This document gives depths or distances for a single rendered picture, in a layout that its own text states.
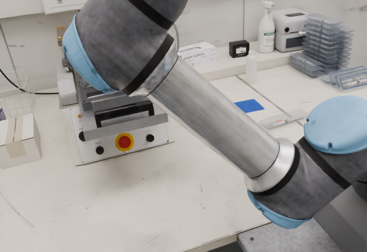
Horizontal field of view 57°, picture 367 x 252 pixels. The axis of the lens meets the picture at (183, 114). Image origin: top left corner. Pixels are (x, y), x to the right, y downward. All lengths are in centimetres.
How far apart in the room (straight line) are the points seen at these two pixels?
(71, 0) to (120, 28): 90
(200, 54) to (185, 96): 115
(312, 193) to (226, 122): 20
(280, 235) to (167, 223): 27
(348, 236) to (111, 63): 60
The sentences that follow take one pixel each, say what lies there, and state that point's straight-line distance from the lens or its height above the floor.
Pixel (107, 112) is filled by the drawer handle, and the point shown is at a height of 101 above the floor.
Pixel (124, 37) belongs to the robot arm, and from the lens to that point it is 48.
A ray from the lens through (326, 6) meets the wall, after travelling 228.
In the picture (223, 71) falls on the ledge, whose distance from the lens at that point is 163.
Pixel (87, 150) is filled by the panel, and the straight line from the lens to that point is 114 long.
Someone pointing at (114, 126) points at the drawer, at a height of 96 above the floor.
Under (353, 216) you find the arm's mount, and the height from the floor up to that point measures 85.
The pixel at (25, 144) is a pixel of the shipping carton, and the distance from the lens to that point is 121.
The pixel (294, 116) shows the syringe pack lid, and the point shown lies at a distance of 128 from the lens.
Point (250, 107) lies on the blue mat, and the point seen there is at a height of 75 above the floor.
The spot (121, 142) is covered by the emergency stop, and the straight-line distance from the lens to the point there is 113.
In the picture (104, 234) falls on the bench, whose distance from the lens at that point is 91.
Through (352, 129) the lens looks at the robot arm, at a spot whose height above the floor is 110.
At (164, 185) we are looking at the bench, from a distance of 100.
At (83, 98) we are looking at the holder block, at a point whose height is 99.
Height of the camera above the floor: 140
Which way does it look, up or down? 29 degrees down
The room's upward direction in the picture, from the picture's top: 5 degrees counter-clockwise
